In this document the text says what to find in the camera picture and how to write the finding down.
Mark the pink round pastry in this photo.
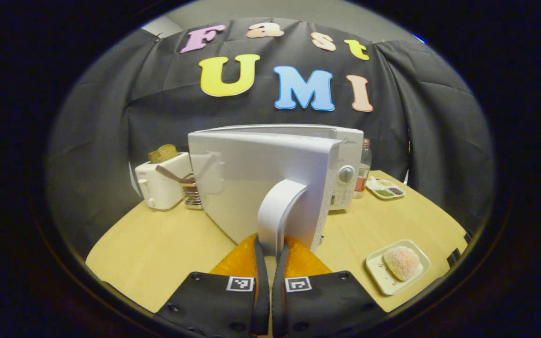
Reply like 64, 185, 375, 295
383, 246, 424, 281

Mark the black clamp mount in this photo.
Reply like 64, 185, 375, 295
447, 231, 473, 268

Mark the black backdrop cloth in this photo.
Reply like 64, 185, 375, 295
47, 18, 494, 256

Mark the pale green square plate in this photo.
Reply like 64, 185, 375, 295
365, 239, 432, 296

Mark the brown wooden spoon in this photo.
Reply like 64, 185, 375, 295
155, 165, 196, 184

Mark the brown bread slice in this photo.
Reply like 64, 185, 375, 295
148, 144, 178, 164

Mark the white microwave oven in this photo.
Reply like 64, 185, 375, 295
187, 124, 365, 256

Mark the white toaster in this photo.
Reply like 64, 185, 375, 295
134, 151, 193, 210

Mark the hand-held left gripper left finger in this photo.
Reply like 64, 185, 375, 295
155, 233, 271, 338

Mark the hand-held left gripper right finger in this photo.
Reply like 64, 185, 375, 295
270, 235, 388, 338

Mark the clear plastic bottle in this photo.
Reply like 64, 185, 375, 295
354, 138, 372, 199

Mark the white divided condiment dish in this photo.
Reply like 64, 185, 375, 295
365, 177, 406, 200

